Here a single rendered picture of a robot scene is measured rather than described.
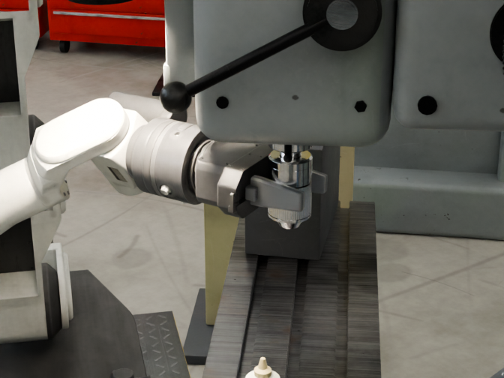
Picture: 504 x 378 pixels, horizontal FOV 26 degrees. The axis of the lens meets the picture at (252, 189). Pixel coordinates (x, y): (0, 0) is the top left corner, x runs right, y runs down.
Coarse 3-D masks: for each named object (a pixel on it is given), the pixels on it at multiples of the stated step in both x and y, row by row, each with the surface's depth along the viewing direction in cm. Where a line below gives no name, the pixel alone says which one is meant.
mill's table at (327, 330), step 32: (352, 224) 183; (256, 256) 172; (320, 256) 172; (352, 256) 172; (224, 288) 162; (256, 288) 165; (288, 288) 162; (320, 288) 162; (352, 288) 162; (224, 320) 154; (256, 320) 156; (288, 320) 154; (320, 320) 154; (352, 320) 154; (224, 352) 146; (256, 352) 146; (288, 352) 147; (320, 352) 146; (352, 352) 146
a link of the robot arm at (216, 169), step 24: (168, 144) 120; (192, 144) 119; (216, 144) 120; (240, 144) 122; (264, 144) 121; (168, 168) 119; (192, 168) 119; (216, 168) 116; (240, 168) 115; (264, 168) 118; (168, 192) 120; (192, 192) 121; (216, 192) 117; (240, 192) 116; (240, 216) 115
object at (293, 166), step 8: (272, 152) 116; (304, 152) 116; (272, 160) 114; (280, 160) 114; (296, 160) 114; (304, 160) 114; (312, 160) 115; (280, 168) 114; (288, 168) 114; (296, 168) 114; (304, 168) 114
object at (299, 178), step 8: (272, 168) 115; (312, 168) 116; (272, 176) 115; (280, 176) 114; (288, 176) 114; (296, 176) 114; (304, 176) 115; (288, 184) 114; (296, 184) 114; (304, 184) 115; (304, 192) 115; (304, 200) 116; (272, 208) 117; (304, 208) 116; (272, 216) 117; (280, 216) 116; (288, 216) 116; (296, 216) 116; (304, 216) 116
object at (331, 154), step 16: (320, 160) 164; (336, 160) 181; (336, 176) 183; (336, 192) 185; (256, 208) 169; (320, 208) 167; (336, 208) 187; (256, 224) 170; (272, 224) 169; (304, 224) 168; (320, 224) 168; (256, 240) 171; (272, 240) 171; (288, 240) 170; (304, 240) 169; (320, 240) 169; (288, 256) 171; (304, 256) 170
